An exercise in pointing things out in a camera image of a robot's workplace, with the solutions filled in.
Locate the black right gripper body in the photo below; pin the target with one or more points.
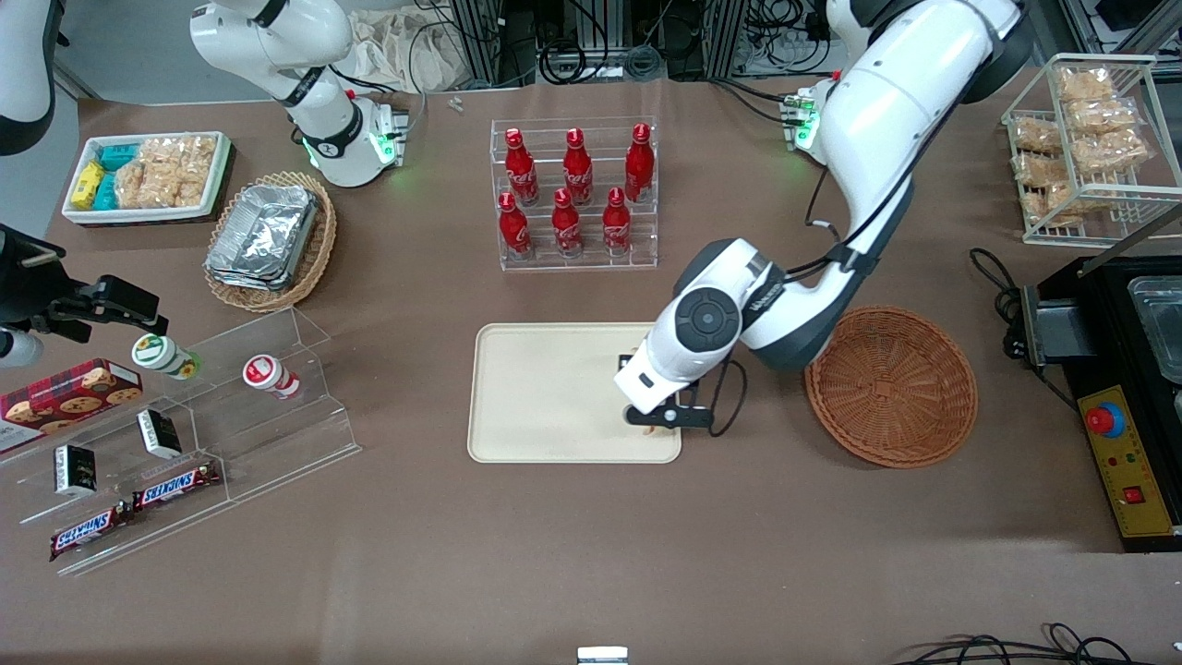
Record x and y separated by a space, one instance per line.
28 284

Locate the red cola bottle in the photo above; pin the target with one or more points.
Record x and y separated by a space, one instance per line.
578 166
616 222
513 226
521 166
566 223
639 162

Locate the green lid drink cup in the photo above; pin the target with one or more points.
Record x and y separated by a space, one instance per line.
164 356

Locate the yellow control panel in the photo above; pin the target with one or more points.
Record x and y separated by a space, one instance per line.
1140 471

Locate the silver white mount block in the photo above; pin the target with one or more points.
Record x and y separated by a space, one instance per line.
602 656

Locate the clear acrylic stepped shelf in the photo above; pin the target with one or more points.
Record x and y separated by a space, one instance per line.
268 443

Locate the round brown wicker basket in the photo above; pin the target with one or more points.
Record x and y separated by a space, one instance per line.
891 388

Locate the beige cloth bag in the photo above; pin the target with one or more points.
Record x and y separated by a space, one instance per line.
416 51

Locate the red emergency stop button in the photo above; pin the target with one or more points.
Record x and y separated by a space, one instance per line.
1101 420

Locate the Snickers chocolate bar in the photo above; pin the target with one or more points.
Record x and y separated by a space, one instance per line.
175 485
88 533

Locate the clear rice cracker bag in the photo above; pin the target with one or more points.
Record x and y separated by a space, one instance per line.
137 189
183 189
196 152
143 155

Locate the yellow snack packet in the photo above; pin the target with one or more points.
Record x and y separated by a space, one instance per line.
88 185

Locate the aluminium frame profile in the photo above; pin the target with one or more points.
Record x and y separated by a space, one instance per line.
725 37
489 37

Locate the black appliance housing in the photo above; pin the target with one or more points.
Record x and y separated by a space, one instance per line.
1108 314

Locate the white rectangular snack tray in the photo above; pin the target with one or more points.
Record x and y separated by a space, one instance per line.
83 214

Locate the red cookie box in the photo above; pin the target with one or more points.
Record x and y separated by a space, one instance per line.
65 392

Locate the clear fried snack bag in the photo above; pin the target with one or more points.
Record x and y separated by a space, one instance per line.
1040 170
1053 205
1103 115
1036 135
1111 151
1086 85

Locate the clear acrylic bottle rack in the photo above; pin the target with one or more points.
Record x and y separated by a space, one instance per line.
637 254

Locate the aluminium foil tray stack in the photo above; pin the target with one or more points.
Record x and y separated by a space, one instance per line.
263 235

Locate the cream plastic serving tray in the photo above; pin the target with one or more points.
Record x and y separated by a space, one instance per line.
554 397

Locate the oval light wicker basket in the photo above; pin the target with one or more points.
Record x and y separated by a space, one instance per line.
319 249

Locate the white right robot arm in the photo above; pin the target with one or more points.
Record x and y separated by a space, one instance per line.
277 37

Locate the clear glass container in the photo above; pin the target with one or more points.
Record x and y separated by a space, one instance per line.
1159 323

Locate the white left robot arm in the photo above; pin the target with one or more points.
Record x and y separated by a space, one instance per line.
886 111

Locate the small black snack box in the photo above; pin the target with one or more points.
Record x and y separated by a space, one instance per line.
160 434
76 471

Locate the grey metal bracket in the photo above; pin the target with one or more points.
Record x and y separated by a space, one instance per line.
1048 332

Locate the red lid drink cup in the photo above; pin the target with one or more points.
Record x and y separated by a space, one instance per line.
270 376

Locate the teal snack packet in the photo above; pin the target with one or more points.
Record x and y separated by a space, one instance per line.
118 155
106 192

